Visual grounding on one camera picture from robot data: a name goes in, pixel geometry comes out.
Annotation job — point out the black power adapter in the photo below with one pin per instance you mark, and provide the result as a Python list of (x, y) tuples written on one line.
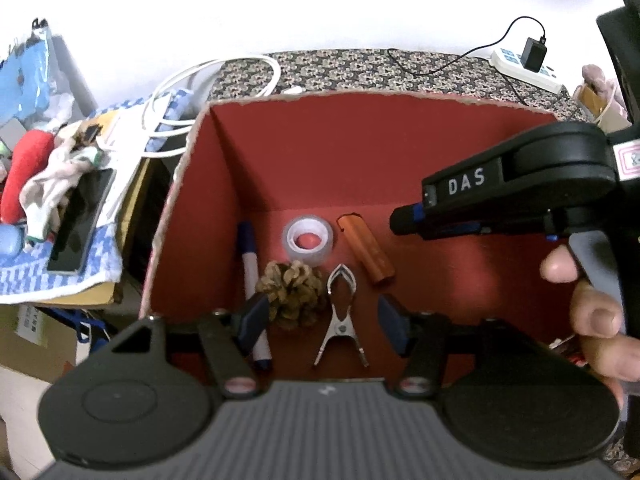
[(534, 55)]

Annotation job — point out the white crumpled cloth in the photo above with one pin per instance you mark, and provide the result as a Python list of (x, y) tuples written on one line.
[(50, 185)]

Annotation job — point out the orange lighter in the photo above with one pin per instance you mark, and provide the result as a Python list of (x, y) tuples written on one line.
[(365, 250)]

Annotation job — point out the blue checkered towel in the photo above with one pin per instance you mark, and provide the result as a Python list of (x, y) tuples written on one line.
[(100, 260)]

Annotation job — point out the red plush toy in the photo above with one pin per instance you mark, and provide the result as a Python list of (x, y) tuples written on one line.
[(25, 170)]

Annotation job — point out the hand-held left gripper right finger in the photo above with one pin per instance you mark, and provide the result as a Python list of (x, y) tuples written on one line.
[(392, 322)]

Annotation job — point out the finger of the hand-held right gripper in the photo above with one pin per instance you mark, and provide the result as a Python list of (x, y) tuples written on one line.
[(405, 222)]

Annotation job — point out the small tan box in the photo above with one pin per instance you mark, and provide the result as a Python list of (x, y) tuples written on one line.
[(590, 102)]

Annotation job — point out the black smartphone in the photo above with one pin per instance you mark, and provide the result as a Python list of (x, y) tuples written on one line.
[(80, 225)]

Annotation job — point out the blue oval case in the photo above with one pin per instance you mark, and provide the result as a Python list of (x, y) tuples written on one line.
[(10, 240)]

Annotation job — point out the pink plush toy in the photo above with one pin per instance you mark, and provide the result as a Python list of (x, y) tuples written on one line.
[(597, 77)]

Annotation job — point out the clear tape roll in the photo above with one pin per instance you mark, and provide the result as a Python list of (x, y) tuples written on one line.
[(292, 247)]

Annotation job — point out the brown cardboard carton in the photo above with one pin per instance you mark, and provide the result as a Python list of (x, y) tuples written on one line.
[(35, 345)]

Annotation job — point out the blue white marker pen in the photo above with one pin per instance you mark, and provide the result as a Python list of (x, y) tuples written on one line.
[(250, 265)]

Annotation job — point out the person's right hand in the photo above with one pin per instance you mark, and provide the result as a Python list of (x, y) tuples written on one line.
[(600, 330)]

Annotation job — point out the metal spring clamp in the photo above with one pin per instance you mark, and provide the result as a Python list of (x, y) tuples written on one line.
[(340, 320)]

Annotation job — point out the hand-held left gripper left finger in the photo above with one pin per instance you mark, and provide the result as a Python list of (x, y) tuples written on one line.
[(252, 320)]

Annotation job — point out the brown pine cone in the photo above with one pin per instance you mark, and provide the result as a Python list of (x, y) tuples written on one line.
[(292, 292)]

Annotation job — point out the white power strip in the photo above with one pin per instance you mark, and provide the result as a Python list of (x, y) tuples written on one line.
[(505, 62)]

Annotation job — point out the red cardboard box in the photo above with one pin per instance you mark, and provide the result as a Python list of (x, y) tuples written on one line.
[(350, 160)]

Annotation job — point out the blue plastic bag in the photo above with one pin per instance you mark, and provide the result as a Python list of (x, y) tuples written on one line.
[(22, 80)]

